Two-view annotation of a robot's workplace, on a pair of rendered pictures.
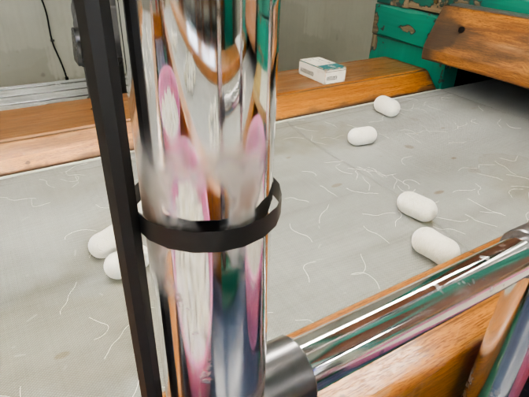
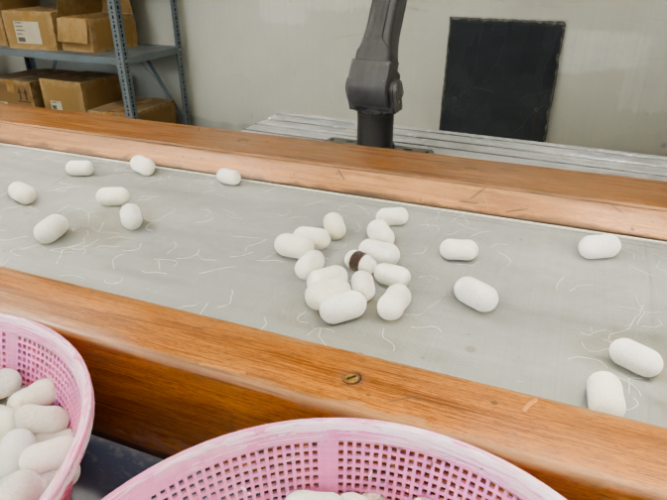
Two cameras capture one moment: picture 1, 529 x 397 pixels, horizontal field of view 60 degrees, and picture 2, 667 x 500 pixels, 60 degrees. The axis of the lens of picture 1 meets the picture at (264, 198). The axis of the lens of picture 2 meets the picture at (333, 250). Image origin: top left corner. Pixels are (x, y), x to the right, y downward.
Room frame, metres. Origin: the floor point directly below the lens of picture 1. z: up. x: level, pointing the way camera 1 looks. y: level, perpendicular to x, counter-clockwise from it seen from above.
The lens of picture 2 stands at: (-0.19, 0.02, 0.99)
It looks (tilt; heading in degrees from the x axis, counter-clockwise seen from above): 27 degrees down; 54
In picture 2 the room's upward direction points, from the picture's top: straight up
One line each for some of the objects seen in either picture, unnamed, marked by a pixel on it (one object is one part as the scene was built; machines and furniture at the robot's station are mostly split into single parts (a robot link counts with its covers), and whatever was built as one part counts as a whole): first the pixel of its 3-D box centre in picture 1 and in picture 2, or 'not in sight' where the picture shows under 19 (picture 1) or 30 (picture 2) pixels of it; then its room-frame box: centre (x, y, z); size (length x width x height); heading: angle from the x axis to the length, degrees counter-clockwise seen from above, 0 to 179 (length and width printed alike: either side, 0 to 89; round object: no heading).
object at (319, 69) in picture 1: (321, 70); not in sight; (0.63, -0.07, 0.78); 0.06 x 0.04 x 0.02; 32
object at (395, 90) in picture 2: not in sight; (375, 95); (0.44, 0.78, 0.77); 0.09 x 0.06 x 0.06; 120
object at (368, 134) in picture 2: not in sight; (374, 132); (0.45, 0.79, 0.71); 0.20 x 0.07 x 0.08; 120
